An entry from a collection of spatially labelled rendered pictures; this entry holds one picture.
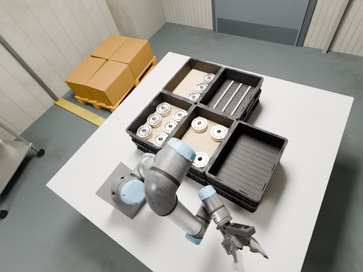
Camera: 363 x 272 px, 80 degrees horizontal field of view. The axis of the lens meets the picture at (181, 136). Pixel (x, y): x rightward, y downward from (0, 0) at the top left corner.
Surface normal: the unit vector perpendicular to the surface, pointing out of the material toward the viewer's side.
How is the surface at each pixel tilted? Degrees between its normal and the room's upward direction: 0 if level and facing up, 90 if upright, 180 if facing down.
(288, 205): 0
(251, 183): 0
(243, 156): 0
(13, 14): 90
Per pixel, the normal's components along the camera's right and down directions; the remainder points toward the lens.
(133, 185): 0.40, -0.03
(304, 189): -0.17, -0.55
